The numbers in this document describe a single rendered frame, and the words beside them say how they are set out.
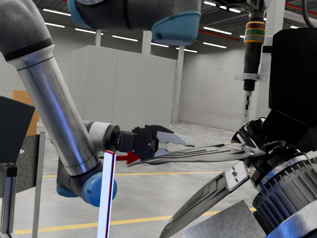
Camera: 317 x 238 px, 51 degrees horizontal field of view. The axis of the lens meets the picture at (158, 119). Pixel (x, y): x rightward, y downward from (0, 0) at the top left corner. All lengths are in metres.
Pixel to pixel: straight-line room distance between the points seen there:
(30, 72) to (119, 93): 6.21
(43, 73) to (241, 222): 0.51
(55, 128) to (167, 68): 6.72
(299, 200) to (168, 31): 0.42
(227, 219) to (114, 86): 6.17
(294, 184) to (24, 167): 2.10
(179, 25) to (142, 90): 6.56
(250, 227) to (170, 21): 0.46
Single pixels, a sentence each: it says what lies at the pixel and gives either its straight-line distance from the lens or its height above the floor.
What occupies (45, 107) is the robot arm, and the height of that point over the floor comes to 1.25.
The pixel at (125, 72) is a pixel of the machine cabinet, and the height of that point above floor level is 1.82.
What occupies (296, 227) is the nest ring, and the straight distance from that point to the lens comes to 0.69.
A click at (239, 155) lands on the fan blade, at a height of 1.19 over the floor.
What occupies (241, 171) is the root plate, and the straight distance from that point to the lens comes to 0.87.
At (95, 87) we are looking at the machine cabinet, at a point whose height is 1.45.
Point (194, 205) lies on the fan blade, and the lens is 0.92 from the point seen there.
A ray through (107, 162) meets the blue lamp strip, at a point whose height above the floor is 1.17.
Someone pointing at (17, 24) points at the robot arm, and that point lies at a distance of 0.66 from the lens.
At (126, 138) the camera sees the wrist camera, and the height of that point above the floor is 1.20.
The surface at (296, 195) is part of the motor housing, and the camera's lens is 0.73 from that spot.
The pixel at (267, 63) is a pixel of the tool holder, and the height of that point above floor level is 1.39.
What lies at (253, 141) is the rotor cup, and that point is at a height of 1.21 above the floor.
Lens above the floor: 1.28
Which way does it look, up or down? 3 degrees down
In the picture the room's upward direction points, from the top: 5 degrees clockwise
